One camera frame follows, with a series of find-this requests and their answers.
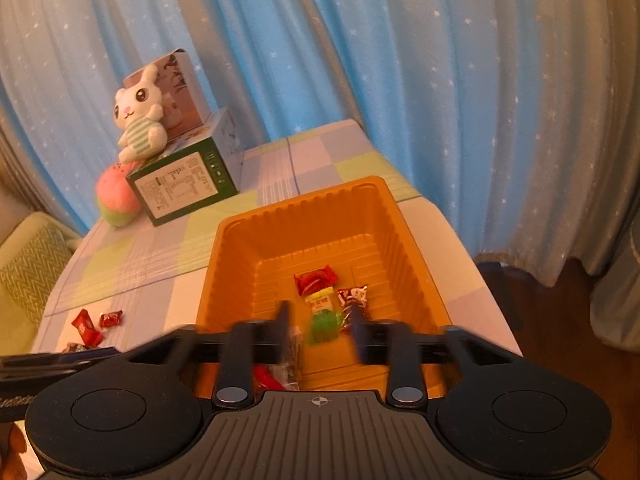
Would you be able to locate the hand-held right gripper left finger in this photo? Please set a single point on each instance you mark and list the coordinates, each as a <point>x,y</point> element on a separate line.
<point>284,335</point>

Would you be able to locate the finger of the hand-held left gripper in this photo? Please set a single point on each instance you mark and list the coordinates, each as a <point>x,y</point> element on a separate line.
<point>75,355</point>
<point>40,370</point>

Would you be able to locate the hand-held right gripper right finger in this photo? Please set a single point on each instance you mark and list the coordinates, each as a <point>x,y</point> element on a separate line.
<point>359,335</point>

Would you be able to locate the clear packet dark sticks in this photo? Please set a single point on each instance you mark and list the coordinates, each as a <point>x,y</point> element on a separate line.
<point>295,347</point>

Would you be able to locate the red packet white label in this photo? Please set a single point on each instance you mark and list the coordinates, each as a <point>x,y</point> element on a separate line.
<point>85,327</point>

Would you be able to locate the brown red candy packet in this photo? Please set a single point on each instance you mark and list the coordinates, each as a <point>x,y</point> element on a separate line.
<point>352,299</point>

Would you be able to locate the yellow green candy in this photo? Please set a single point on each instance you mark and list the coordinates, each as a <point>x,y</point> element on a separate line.
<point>321,312</point>

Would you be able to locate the large red snack packet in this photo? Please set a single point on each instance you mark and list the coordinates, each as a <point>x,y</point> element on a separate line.
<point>267,377</point>

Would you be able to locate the shiny red foil candy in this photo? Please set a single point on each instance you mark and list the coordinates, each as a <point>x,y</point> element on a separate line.
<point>315,280</point>

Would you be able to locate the orange plastic tray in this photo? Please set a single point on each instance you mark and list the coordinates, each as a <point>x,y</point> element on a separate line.
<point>260,270</point>

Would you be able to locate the person's left hand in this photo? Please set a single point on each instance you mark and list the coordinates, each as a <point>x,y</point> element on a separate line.
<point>11,450</point>

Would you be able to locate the green zigzag cushion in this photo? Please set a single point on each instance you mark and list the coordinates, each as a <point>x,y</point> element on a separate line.
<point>35,270</point>

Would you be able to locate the light green sofa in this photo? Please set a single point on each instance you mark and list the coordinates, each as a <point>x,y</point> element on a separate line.
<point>20,240</point>

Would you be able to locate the pink green plush toy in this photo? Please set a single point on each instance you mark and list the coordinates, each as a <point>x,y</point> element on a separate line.
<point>117,197</point>

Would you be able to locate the green cardboard box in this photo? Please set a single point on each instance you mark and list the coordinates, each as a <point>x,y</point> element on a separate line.
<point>185,185</point>

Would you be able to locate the grey star curtain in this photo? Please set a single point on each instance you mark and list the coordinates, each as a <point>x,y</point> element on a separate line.
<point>10,160</point>
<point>500,110</point>

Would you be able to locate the white rabbit plush toy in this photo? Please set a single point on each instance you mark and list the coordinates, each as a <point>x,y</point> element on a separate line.
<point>137,120</point>

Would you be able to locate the grey upright cardboard box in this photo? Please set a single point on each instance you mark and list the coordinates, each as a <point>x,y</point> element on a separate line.
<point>182,95</point>

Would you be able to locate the grey lace-trimmed cloth cover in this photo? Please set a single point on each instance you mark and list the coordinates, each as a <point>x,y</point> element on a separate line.
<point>620,300</point>

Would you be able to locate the blue star curtain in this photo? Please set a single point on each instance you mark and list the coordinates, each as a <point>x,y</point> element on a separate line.
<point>250,35</point>

